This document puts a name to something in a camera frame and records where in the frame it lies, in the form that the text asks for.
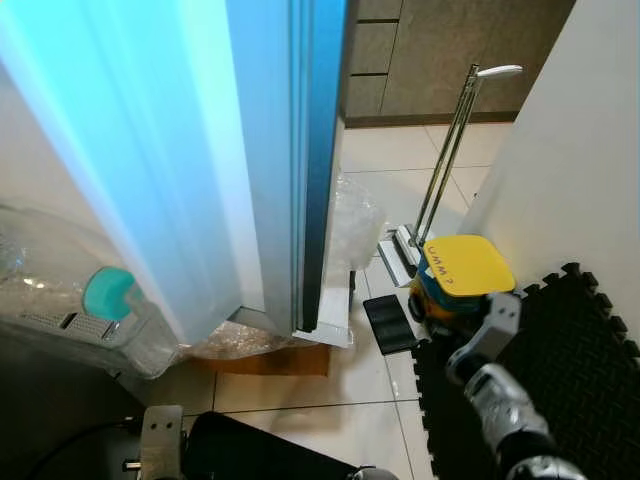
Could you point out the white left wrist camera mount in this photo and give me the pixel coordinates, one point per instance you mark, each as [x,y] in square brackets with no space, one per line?
[162,440]

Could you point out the grey brown kitchen cabinet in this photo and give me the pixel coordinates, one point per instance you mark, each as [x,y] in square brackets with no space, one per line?
[440,60]

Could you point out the white flat packet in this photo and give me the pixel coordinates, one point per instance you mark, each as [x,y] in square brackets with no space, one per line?
[338,335]

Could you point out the clear bubble wrap bag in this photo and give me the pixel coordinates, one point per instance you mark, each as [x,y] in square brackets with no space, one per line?
[360,220]

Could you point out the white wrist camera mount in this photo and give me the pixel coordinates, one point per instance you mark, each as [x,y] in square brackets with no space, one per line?
[162,440]
[503,315]

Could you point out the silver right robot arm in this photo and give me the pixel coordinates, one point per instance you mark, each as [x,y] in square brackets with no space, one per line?
[510,410]

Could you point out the green label water bottle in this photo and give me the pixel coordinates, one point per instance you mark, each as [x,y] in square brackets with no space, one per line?
[108,293]

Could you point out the grey right robot foot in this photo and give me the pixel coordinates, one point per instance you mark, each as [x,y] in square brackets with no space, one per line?
[372,474]

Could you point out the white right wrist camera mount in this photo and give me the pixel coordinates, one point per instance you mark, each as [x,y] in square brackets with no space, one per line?
[503,315]

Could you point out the white fridge door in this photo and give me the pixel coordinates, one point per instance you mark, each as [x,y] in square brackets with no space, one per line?
[150,120]

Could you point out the yellow lidded blue container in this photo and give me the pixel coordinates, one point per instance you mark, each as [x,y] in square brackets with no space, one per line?
[465,262]

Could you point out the black interlocking foam mat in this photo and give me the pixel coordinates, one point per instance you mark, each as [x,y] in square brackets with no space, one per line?
[580,380]

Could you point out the flat brown cardboard box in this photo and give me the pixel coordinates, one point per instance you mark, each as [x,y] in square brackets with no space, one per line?
[270,362]

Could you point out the black fabric mat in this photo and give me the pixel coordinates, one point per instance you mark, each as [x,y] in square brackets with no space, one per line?
[260,455]

